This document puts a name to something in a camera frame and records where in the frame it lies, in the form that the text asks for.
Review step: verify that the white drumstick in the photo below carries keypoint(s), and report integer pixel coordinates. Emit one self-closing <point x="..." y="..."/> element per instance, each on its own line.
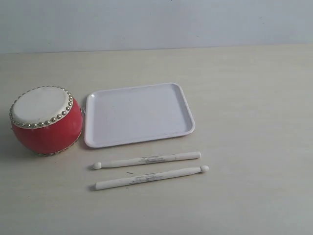
<point x="147" y="160"/>
<point x="150" y="177"/>

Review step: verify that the small red drum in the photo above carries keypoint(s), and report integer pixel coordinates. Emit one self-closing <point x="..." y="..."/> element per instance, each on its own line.
<point x="47" y="120"/>

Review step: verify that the white plastic tray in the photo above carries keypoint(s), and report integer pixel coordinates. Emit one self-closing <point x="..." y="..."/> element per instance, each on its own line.
<point x="136" y="114"/>

